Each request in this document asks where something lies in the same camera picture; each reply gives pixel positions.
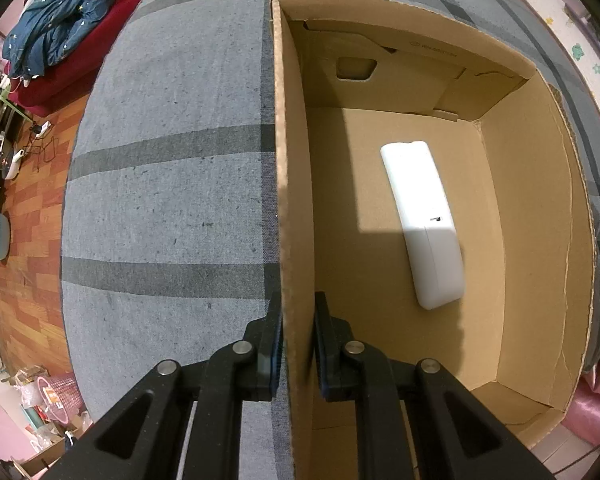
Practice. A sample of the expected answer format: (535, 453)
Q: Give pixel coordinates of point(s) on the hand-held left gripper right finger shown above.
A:
(322, 352)

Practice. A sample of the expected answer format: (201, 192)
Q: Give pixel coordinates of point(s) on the cardboard box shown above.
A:
(530, 210)

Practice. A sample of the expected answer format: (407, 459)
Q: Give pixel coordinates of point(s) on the white power strip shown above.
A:
(41, 130)

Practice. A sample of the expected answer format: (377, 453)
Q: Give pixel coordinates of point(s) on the white power bank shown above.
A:
(420, 210)

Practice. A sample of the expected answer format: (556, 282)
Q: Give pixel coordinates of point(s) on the navy star-print jacket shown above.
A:
(60, 20)

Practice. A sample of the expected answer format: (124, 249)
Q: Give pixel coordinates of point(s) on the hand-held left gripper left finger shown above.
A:
(275, 342)

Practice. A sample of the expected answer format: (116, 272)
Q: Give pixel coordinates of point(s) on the white cartoon-print sheet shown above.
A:
(570, 20)

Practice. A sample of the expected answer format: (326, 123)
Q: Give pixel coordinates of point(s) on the pink plastic bag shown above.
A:
(595, 400)

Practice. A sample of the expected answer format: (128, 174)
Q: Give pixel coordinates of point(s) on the pink plastic basket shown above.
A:
(60, 397)

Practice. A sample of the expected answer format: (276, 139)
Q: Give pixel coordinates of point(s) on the grey plaid blanket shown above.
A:
(170, 185)

